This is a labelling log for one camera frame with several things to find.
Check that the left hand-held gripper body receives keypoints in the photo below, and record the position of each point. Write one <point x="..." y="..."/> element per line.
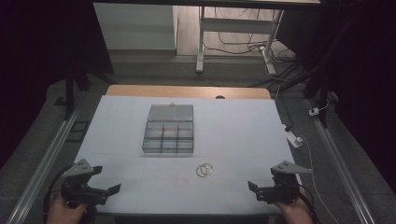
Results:
<point x="79" y="188"/>

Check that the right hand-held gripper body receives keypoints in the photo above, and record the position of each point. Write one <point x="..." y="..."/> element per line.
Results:
<point x="281" y="189"/>

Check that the person's right hand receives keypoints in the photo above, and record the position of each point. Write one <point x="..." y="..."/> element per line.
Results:
<point x="294" y="213"/>

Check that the person's left hand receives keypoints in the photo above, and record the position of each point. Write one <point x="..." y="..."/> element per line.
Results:
<point x="65" y="213"/>

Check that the white power strip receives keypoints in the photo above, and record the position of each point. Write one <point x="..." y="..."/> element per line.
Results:
<point x="293" y="138"/>

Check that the white table cover sheet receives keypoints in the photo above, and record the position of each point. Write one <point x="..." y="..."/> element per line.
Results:
<point x="236" y="130"/>

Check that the small white adapter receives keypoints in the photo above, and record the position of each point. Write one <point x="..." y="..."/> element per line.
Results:
<point x="313" y="111"/>

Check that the clear plastic compartment box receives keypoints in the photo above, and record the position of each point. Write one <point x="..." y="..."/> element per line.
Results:
<point x="169" y="130"/>

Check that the black metal stand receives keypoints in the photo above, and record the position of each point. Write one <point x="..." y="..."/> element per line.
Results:
<point x="322" y="93"/>
<point x="70" y="90"/>

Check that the wooden table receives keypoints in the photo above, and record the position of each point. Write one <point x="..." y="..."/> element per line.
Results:
<point x="174" y="91"/>

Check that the dark curtain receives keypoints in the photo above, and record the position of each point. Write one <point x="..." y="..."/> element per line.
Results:
<point x="37" y="62"/>
<point x="367" y="77"/>

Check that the white cabinet panel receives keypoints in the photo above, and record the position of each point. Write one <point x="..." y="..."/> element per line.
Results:
<point x="134" y="26"/>

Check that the aluminium rail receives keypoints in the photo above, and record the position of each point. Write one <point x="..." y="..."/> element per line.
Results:
<point x="342" y="168"/>
<point x="46" y="161"/>

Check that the white metal desk frame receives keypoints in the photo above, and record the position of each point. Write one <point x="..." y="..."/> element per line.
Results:
<point x="236" y="25"/>

